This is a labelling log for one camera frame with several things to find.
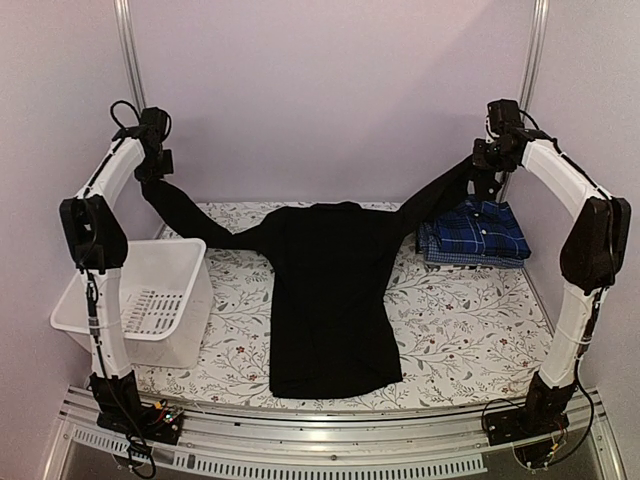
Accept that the black long sleeve shirt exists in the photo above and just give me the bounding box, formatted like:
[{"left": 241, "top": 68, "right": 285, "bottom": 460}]
[{"left": 141, "top": 158, "right": 474, "bottom": 400}]

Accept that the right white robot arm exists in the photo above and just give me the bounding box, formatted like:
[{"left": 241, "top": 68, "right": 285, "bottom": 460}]
[{"left": 472, "top": 127, "right": 631, "bottom": 436}]

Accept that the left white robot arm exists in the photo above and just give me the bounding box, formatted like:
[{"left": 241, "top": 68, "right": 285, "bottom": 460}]
[{"left": 59, "top": 100, "right": 173, "bottom": 434}]

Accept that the blue plaid folded shirt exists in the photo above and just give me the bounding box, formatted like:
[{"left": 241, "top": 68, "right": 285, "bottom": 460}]
[{"left": 417, "top": 195, "right": 531, "bottom": 260}]

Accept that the blue checked folded shirt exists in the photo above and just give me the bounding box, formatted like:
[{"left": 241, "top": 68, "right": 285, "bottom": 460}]
[{"left": 416, "top": 236, "right": 525, "bottom": 269}]

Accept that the white plastic basket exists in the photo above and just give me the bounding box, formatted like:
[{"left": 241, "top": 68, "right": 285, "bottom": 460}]
[{"left": 50, "top": 239, "right": 213, "bottom": 377}]

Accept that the floral patterned table cloth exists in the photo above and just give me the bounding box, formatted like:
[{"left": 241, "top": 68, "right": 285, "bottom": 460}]
[{"left": 99, "top": 200, "right": 566, "bottom": 413}]

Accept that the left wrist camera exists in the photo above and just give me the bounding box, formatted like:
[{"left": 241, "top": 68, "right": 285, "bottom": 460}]
[{"left": 139, "top": 107, "right": 172, "bottom": 144}]

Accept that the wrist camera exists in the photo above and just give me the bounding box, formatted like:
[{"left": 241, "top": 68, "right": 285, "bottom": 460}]
[
  {"left": 139, "top": 107, "right": 172, "bottom": 144},
  {"left": 487, "top": 99, "right": 524, "bottom": 136}
]

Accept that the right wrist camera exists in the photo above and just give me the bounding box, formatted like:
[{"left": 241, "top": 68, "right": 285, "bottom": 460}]
[{"left": 487, "top": 99, "right": 524, "bottom": 136}]

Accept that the left aluminium frame post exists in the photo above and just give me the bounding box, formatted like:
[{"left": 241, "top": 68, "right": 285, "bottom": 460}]
[{"left": 113, "top": 0, "right": 147, "bottom": 111}]

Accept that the aluminium frame post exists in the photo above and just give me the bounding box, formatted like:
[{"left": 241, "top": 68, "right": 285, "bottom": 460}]
[
  {"left": 499, "top": 0, "right": 550, "bottom": 201},
  {"left": 113, "top": 0, "right": 147, "bottom": 111}
]

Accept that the right aluminium frame post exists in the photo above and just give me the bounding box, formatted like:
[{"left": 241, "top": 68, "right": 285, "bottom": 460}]
[{"left": 499, "top": 0, "right": 550, "bottom": 201}]

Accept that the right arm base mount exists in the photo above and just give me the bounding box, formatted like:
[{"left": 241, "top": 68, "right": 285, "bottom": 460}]
[{"left": 480, "top": 398, "right": 569, "bottom": 446}]

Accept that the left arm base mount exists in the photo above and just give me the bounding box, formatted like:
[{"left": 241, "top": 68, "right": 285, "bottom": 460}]
[{"left": 97, "top": 400, "right": 185, "bottom": 445}]

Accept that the aluminium front rail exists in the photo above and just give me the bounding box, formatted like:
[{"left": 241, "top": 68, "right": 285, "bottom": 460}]
[{"left": 41, "top": 384, "right": 626, "bottom": 480}]

